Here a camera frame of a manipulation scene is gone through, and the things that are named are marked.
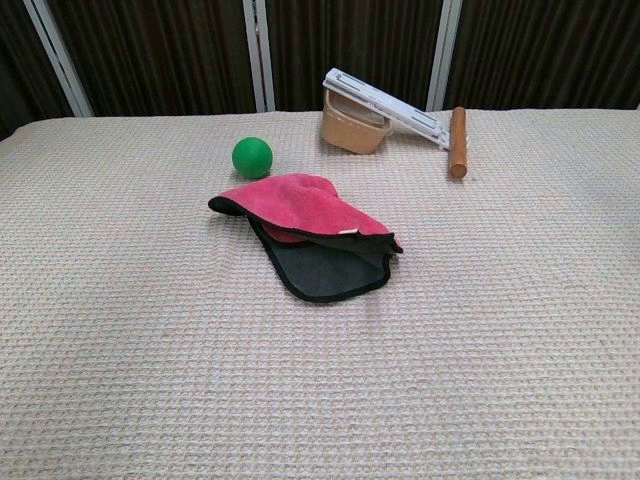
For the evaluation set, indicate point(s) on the pink and black cloth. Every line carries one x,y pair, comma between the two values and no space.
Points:
310,210

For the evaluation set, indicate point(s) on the beige woven table cover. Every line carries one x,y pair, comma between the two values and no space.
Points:
320,375

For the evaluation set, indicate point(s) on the white flat slicer board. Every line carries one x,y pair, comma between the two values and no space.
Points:
370,92

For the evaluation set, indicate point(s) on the green ball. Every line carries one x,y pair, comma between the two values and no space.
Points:
252,157

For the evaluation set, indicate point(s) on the beige plastic basket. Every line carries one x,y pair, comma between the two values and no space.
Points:
350,132

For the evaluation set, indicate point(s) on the wooden rolling pin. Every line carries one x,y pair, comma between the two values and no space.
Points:
458,145

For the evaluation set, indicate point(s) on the dark pleated curtain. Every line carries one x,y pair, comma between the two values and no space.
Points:
150,50

